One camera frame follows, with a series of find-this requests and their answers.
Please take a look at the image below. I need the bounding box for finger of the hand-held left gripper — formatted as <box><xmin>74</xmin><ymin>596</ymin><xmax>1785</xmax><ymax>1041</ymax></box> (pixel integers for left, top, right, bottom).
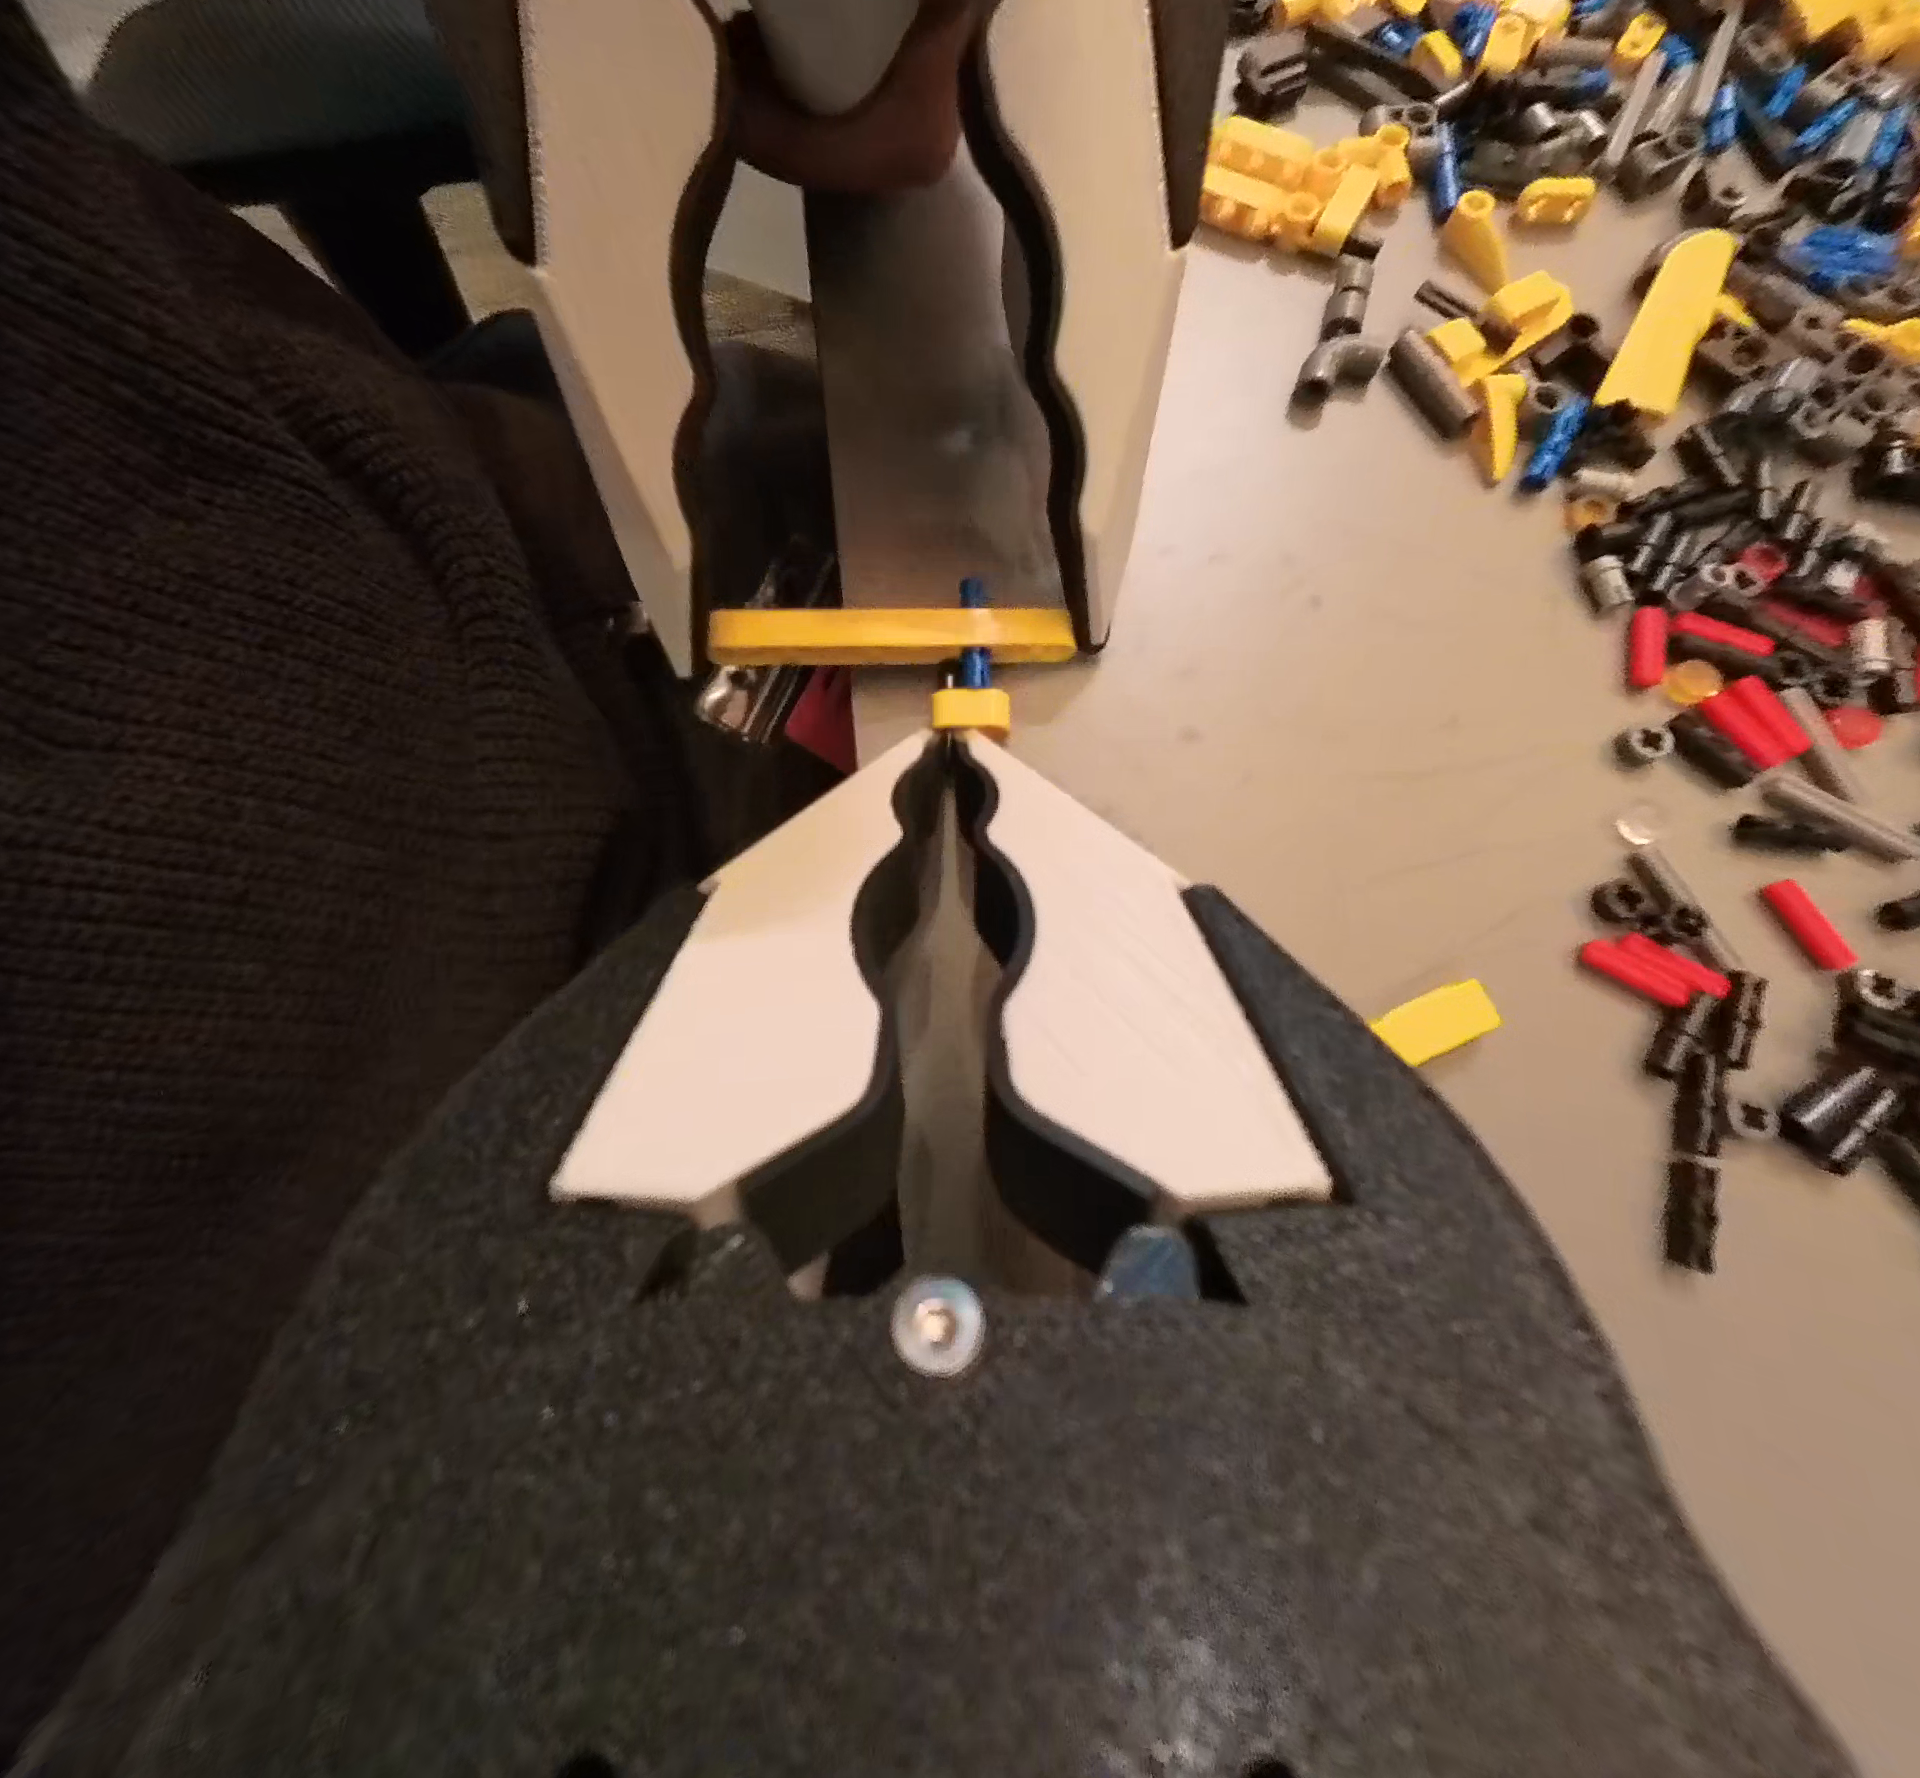
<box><xmin>511</xmin><ymin>0</ymin><xmax>738</xmax><ymax>683</ymax></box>
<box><xmin>979</xmin><ymin>0</ymin><xmax>1186</xmax><ymax>654</ymax></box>

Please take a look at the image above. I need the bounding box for yellow curved toy panel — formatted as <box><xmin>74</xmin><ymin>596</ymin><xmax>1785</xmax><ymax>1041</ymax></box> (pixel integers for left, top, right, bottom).
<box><xmin>1368</xmin><ymin>977</ymin><xmax>1506</xmax><ymax>1069</ymax></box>

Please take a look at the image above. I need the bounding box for pile of yellow grey bricks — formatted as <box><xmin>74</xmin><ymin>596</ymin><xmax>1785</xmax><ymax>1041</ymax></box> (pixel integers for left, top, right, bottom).
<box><xmin>1197</xmin><ymin>0</ymin><xmax>1920</xmax><ymax>497</ymax></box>

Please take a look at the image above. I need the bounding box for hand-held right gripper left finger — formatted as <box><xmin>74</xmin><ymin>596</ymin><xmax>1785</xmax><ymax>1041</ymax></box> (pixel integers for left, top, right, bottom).
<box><xmin>547</xmin><ymin>732</ymin><xmax>939</xmax><ymax>1277</ymax></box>

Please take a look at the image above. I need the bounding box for yellow toy beam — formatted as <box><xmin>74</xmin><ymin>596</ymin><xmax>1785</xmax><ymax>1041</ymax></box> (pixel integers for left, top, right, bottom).
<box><xmin>705</xmin><ymin>603</ymin><xmax>1083</xmax><ymax>669</ymax></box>

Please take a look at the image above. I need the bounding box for pile of black red pins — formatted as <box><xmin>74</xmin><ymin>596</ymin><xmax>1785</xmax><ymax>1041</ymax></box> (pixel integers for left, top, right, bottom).
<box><xmin>1560</xmin><ymin>428</ymin><xmax>1920</xmax><ymax>1277</ymax></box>

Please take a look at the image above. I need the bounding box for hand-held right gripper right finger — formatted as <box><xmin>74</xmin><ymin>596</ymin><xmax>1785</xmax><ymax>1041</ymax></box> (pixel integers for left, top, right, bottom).
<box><xmin>959</xmin><ymin>732</ymin><xmax>1338</xmax><ymax>1271</ymax></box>

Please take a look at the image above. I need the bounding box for person's left hand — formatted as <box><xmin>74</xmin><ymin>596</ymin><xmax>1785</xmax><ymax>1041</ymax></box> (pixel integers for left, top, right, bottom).
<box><xmin>717</xmin><ymin>0</ymin><xmax>995</xmax><ymax>193</ymax></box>

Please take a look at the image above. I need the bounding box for person's dark clothing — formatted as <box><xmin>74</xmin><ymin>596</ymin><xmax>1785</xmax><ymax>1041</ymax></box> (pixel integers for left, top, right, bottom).
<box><xmin>0</xmin><ymin>0</ymin><xmax>843</xmax><ymax>1778</ymax></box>

